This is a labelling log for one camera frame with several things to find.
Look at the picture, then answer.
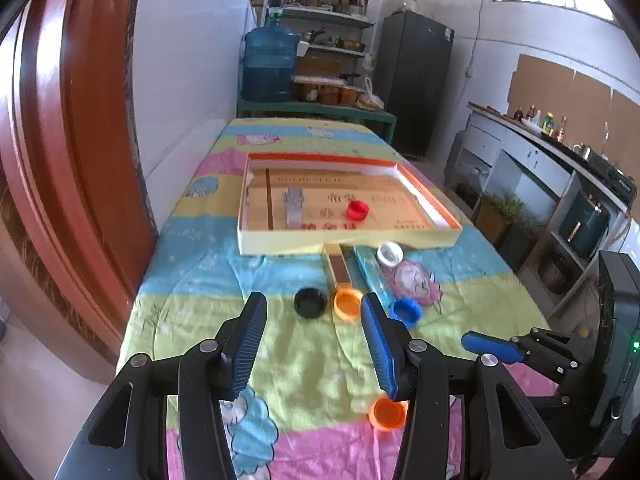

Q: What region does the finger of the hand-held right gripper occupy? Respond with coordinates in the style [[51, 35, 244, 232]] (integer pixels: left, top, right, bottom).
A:
[[461, 327, 598, 386], [520, 385, 598, 443]]

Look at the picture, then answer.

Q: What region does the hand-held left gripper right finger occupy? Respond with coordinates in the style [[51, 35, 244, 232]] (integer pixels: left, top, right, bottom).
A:
[[360, 292, 576, 480]]

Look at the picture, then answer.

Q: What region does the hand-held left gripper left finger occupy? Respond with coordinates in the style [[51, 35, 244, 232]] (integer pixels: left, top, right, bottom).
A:
[[54, 291, 269, 480]]

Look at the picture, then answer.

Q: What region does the blue bottle cap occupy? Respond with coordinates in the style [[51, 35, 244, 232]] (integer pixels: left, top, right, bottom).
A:
[[387, 298, 423, 329]]

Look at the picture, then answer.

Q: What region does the orange bottle cap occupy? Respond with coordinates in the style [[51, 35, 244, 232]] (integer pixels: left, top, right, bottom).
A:
[[332, 287, 364, 321], [368, 396, 410, 432]]

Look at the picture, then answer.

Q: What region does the teal slim box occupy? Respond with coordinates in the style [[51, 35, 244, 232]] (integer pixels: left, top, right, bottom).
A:
[[352, 245, 396, 306]]

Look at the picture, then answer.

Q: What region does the black bottle cap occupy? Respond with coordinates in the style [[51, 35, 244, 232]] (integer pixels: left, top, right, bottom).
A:
[[293, 287, 328, 319]]

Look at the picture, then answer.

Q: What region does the shallow yellow cardboard tray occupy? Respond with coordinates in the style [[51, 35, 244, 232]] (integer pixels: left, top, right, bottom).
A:
[[236, 151, 464, 257]]

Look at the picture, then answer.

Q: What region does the colourful cartoon printed blanket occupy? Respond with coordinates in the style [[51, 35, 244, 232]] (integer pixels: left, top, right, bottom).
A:
[[116, 117, 561, 480]]

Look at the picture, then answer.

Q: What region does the gold brown slim box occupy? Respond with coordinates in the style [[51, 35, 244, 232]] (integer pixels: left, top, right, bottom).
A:
[[322, 242, 353, 291]]

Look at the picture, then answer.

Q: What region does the white bottle cap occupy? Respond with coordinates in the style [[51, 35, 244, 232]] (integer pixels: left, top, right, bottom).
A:
[[376, 242, 405, 268]]

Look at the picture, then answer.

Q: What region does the metal pot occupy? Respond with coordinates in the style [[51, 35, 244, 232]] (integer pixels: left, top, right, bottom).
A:
[[537, 255, 576, 293]]

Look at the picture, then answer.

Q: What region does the box of green plants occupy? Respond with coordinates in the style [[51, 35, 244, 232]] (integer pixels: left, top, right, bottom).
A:
[[472, 190, 546, 246]]

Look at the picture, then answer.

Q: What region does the black gas stove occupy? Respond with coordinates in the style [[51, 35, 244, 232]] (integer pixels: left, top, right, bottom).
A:
[[585, 152, 638, 198]]

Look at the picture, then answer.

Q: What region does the grey kitchen counter cabinet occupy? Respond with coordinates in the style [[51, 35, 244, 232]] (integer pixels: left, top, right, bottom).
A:
[[465, 102, 636, 311]]

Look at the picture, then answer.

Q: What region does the row of condiment bottles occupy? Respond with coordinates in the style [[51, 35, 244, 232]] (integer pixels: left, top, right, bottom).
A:
[[514, 104, 571, 142]]

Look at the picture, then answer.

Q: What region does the plastic bag with food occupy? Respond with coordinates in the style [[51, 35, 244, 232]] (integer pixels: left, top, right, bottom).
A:
[[356, 77, 386, 111]]

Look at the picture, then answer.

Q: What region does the dark refrigerator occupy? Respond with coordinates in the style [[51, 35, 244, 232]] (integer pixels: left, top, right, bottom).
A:
[[375, 10, 456, 158]]

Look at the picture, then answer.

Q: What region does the blue water jug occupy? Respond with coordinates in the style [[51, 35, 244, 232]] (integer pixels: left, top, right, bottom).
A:
[[241, 7, 301, 103]]

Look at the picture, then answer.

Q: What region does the reddish wooden door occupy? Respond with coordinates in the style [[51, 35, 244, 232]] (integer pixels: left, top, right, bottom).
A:
[[0, 0, 161, 386]]

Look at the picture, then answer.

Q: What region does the green metal shelf rack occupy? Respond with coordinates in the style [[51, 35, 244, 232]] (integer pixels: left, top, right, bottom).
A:
[[260, 0, 383, 108]]

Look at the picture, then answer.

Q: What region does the cardboard wall panel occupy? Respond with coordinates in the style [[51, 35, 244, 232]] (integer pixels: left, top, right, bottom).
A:
[[507, 54, 640, 151]]

